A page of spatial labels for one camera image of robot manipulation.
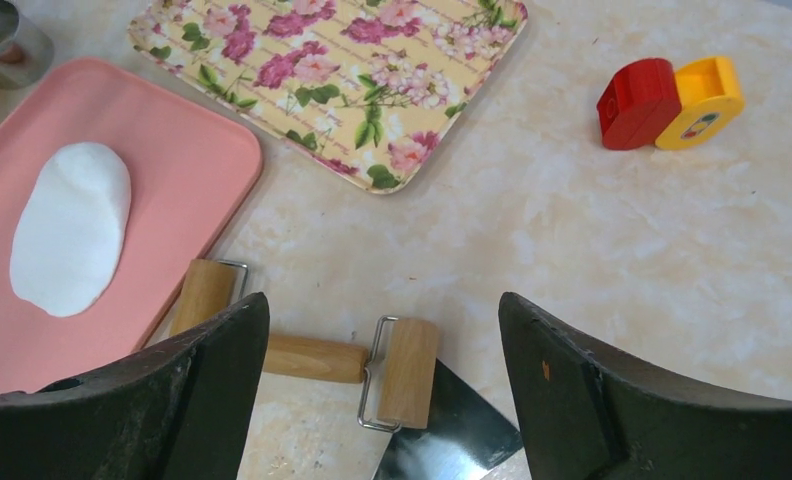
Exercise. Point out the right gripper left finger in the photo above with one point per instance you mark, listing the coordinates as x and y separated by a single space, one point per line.
179 409

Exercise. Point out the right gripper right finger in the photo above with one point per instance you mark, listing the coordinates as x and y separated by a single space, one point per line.
589 410

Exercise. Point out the metal scraper wooden handle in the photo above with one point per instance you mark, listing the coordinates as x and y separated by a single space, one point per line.
466 437

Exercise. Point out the wooden rolling pin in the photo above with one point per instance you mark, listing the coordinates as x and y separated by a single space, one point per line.
411 355

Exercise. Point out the white dough ball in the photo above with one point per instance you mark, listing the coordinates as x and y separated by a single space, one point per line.
70 234

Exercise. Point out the pink plastic tray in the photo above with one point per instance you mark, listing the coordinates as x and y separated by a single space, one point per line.
190 170

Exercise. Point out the red orange toy block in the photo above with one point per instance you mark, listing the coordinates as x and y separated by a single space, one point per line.
651 103

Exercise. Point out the floral yellow tray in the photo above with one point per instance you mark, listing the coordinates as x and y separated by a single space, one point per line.
367 89

